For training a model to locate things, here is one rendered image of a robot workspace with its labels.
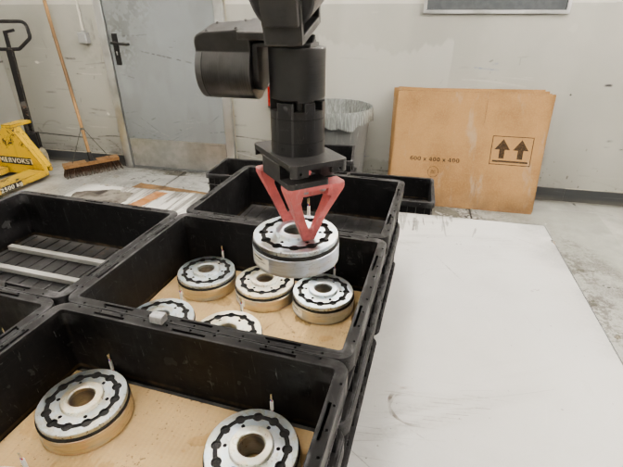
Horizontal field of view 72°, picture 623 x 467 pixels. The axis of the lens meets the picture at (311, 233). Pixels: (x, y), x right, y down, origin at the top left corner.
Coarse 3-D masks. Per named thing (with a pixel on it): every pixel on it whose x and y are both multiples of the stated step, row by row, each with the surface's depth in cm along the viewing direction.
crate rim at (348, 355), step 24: (192, 216) 81; (144, 240) 73; (360, 240) 73; (120, 264) 66; (120, 312) 55; (144, 312) 55; (360, 312) 58; (240, 336) 51; (264, 336) 51; (360, 336) 52
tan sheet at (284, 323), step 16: (240, 272) 82; (176, 288) 77; (192, 304) 73; (208, 304) 73; (224, 304) 73; (272, 320) 70; (288, 320) 70; (288, 336) 66; (304, 336) 66; (320, 336) 66; (336, 336) 66
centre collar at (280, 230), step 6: (282, 222) 52; (288, 222) 52; (294, 222) 52; (306, 222) 52; (276, 228) 51; (282, 228) 51; (288, 228) 52; (276, 234) 50; (282, 234) 49; (288, 234) 49; (294, 234) 49; (288, 240) 49; (294, 240) 49; (300, 240) 49
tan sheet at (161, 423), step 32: (32, 416) 53; (160, 416) 53; (192, 416) 53; (224, 416) 53; (0, 448) 49; (32, 448) 49; (96, 448) 49; (128, 448) 49; (160, 448) 49; (192, 448) 49
